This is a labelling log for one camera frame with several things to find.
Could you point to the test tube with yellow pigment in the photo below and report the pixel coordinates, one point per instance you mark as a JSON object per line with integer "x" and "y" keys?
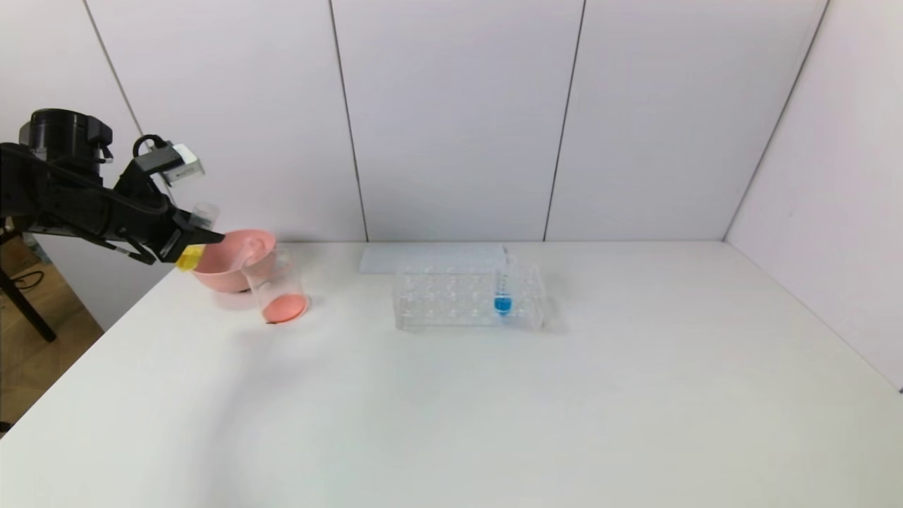
{"x": 189, "y": 257}

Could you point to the test tube with blue pigment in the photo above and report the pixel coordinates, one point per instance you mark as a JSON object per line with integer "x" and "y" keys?
{"x": 502, "y": 304}

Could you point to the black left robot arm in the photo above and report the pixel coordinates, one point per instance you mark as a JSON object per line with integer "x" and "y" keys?
{"x": 49, "y": 190}

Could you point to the pink plastic bowl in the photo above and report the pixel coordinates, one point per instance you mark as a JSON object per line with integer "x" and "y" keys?
{"x": 226, "y": 271}

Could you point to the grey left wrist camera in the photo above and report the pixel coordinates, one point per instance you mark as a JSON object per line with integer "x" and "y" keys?
{"x": 173, "y": 162}

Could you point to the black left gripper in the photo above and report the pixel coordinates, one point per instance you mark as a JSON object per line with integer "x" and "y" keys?
{"x": 174, "y": 238}

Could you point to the flat white sheet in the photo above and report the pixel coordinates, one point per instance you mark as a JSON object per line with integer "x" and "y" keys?
{"x": 384, "y": 259}

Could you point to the clear acrylic test tube rack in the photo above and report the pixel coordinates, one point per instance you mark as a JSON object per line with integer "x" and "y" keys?
{"x": 437, "y": 303}

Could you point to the clear glass beaker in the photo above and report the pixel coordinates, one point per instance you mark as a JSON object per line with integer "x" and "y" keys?
{"x": 282, "y": 300}

